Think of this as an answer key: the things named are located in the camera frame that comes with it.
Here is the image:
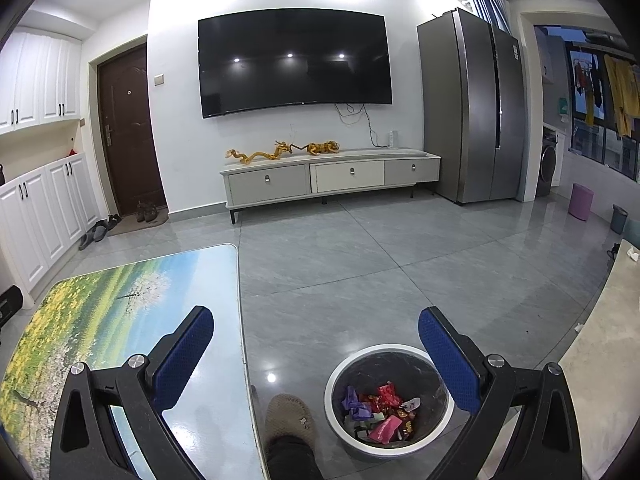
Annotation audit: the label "purple round stool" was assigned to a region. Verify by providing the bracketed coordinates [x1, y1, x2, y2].
[568, 183, 594, 222]

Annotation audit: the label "white wall cabinets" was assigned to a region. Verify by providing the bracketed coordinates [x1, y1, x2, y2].
[0, 25, 102, 307]

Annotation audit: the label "golden dragon ornament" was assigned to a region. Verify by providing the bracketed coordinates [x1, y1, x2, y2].
[225, 140, 294, 165]

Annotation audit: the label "grey white television stand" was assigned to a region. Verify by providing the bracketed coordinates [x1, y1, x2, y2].
[219, 147, 442, 225]

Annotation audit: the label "grey double-door refrigerator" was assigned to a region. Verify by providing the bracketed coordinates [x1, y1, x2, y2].
[416, 7, 529, 206]

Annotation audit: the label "dark hanging clothes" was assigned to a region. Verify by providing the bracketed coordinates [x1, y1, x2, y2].
[572, 56, 606, 127]

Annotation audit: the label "brown doormat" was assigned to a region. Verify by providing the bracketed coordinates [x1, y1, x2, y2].
[106, 208, 171, 238]

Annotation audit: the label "blue striped curtain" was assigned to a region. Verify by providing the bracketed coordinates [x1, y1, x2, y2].
[468, 0, 509, 34]

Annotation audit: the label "dark slipper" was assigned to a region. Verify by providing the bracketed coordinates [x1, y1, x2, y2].
[92, 213, 124, 234]

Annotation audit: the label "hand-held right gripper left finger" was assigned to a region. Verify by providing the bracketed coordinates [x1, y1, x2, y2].
[49, 305, 215, 480]

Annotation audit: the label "person's dark trouser leg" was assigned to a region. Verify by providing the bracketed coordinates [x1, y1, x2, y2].
[265, 435, 324, 480]

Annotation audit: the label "grey washing machine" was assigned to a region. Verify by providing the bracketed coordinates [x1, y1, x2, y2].
[535, 124, 569, 199]

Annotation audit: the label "person's beige slipper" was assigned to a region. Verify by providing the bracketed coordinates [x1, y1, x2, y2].
[263, 393, 319, 453]

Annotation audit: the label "round grey trash bin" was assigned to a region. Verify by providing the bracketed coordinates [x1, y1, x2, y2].
[324, 343, 451, 464]

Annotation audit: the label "brown entrance door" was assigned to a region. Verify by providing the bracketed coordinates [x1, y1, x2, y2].
[96, 42, 169, 222]

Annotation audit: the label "marble table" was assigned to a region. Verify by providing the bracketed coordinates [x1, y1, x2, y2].
[557, 239, 640, 480]

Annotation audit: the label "black box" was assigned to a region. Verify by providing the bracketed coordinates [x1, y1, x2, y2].
[0, 286, 25, 329]

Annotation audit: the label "yellow hanging garment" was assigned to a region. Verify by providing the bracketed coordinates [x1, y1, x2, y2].
[602, 54, 640, 139]

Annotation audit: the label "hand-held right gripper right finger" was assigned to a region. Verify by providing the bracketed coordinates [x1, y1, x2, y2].
[418, 306, 584, 480]

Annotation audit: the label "black wall cable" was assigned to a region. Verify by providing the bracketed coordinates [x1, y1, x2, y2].
[333, 102, 382, 149]

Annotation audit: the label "grey slipper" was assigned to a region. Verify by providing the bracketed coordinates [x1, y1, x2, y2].
[77, 229, 109, 251]

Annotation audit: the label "black wall television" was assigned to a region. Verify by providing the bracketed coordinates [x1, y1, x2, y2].
[197, 8, 394, 120]

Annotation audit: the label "golden tiger ornament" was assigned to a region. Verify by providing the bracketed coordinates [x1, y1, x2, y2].
[305, 140, 342, 157]

